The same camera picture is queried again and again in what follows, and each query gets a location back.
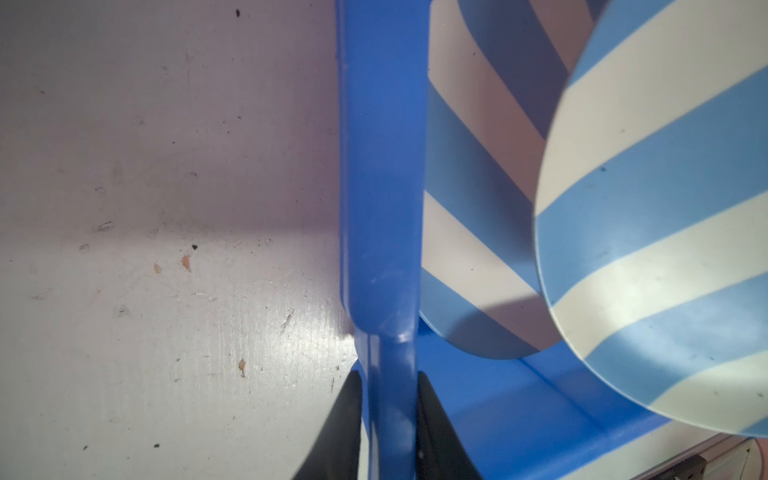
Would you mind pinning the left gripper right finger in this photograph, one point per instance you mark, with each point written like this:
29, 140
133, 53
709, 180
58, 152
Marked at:
439, 452

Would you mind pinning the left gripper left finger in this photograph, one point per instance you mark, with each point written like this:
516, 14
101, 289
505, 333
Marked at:
335, 453

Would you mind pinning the blue plastic bin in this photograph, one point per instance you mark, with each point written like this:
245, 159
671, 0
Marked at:
543, 416

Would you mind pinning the blue white striped plate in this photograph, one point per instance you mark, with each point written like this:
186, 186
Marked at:
496, 71

